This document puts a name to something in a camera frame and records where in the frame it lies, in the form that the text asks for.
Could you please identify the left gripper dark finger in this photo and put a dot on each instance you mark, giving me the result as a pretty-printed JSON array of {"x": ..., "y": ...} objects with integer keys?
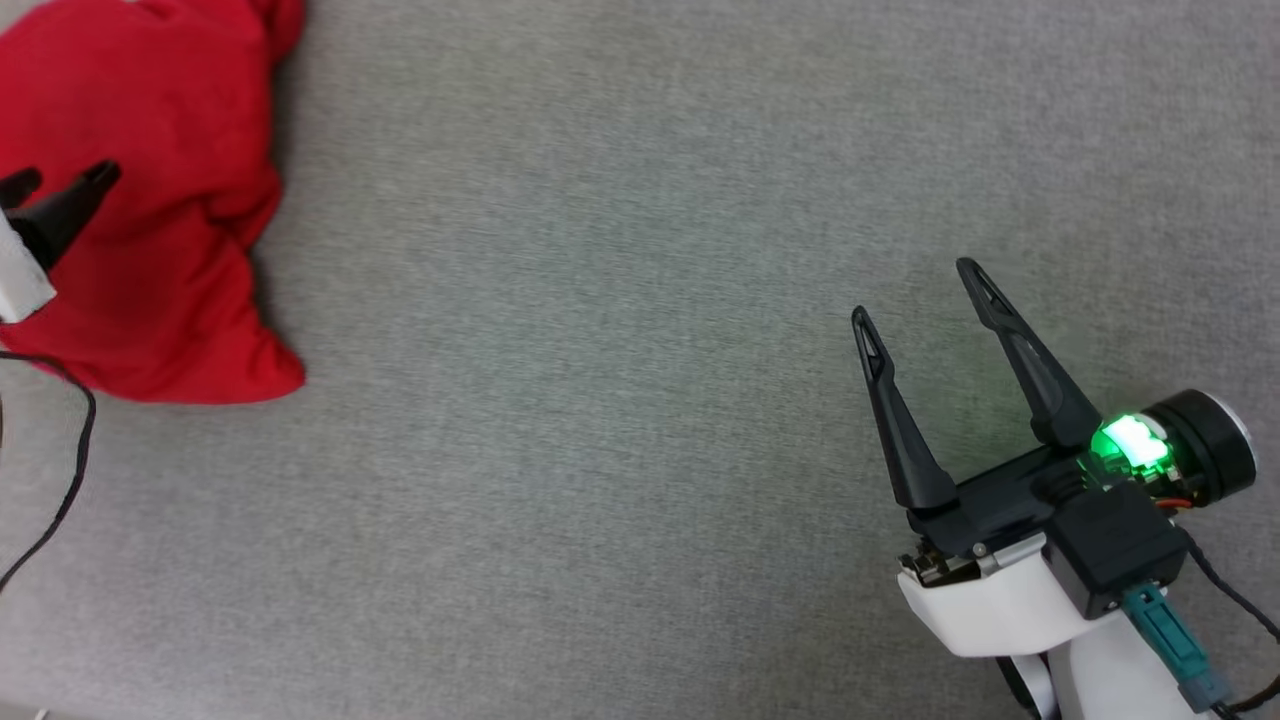
[
  {"x": 65, "y": 215},
  {"x": 20, "y": 185}
]

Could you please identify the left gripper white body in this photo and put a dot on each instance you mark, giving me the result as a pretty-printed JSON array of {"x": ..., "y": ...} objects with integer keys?
[{"x": 18, "y": 275}]

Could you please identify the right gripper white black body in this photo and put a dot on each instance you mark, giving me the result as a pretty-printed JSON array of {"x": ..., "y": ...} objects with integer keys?
[{"x": 985, "y": 600}]

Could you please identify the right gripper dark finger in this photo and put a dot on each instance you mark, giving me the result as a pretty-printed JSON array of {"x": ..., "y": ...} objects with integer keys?
[
  {"x": 1045, "y": 390},
  {"x": 910, "y": 450}
]

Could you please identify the red white basketball jersey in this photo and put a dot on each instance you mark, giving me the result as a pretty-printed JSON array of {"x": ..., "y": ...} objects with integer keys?
[{"x": 170, "y": 120}]

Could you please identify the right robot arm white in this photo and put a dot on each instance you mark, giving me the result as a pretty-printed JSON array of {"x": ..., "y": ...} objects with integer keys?
[{"x": 1110, "y": 680}]

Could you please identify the grey fabric sofa cushion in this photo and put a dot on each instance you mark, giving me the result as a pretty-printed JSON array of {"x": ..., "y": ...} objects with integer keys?
[{"x": 600, "y": 400}]

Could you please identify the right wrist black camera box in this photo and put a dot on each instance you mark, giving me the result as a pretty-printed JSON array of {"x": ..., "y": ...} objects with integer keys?
[{"x": 1115, "y": 545}]

